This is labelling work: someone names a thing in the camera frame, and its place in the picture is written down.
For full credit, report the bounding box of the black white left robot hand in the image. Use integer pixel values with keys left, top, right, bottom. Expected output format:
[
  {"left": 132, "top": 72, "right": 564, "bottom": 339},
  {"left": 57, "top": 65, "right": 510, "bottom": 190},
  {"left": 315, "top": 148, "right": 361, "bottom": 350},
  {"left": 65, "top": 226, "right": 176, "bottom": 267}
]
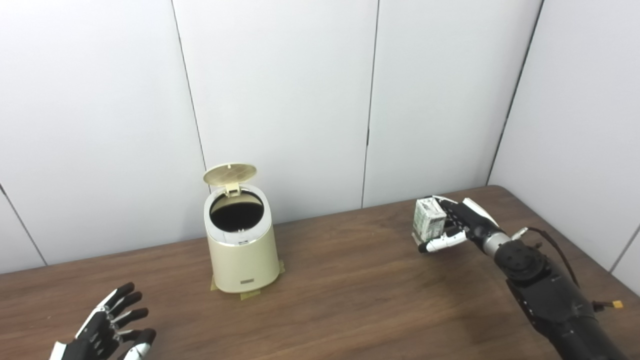
[{"left": 49, "top": 282, "right": 157, "bottom": 360}]

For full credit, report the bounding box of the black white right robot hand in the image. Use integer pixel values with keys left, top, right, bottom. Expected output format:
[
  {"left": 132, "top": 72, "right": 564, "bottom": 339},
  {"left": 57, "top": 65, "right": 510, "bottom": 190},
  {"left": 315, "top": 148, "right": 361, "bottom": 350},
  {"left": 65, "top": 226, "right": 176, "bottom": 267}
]
[{"left": 418, "top": 195, "right": 503, "bottom": 254}]

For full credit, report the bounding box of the green white milk carton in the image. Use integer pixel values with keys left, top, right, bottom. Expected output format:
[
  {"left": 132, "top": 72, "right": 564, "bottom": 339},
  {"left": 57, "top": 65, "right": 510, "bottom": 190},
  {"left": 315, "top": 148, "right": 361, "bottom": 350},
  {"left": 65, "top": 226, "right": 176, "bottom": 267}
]
[{"left": 412, "top": 197, "right": 447, "bottom": 246}]

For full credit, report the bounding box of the cream round bin lid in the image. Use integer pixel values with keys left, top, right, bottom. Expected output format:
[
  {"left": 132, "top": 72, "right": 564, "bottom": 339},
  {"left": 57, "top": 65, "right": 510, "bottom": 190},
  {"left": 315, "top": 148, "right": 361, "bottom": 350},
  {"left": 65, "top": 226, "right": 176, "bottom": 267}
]
[{"left": 203, "top": 163, "right": 258, "bottom": 197}]

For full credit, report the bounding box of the cream-colored bin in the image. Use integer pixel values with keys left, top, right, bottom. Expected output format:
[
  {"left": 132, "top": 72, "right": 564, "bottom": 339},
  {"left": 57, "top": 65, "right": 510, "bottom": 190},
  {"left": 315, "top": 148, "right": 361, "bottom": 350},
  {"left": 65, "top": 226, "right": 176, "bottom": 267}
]
[{"left": 203, "top": 184, "right": 282, "bottom": 294}]

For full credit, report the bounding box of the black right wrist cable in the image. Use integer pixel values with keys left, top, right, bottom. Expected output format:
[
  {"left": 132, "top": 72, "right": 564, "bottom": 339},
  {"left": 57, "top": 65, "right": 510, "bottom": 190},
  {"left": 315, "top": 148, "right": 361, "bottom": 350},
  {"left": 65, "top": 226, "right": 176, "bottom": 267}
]
[{"left": 511, "top": 226, "right": 581, "bottom": 288}]

